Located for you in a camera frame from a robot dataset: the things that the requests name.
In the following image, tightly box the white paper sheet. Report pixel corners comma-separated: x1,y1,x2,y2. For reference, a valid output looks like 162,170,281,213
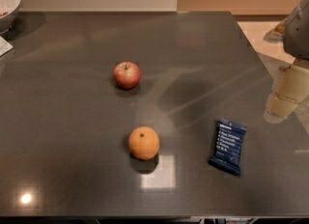
0,37,14,57

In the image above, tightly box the dark blue snack bar wrapper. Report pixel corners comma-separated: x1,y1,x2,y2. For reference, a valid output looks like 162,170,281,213
209,119,247,176

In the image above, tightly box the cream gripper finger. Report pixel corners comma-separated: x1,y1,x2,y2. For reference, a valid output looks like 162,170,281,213
264,59,309,124

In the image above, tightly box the red apple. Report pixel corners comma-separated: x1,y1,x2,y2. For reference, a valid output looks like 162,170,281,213
113,61,141,90

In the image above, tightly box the white bowl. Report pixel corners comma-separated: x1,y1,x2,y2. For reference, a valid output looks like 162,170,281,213
0,0,21,34

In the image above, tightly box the orange fruit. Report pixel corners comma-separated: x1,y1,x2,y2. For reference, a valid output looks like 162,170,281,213
128,126,160,160

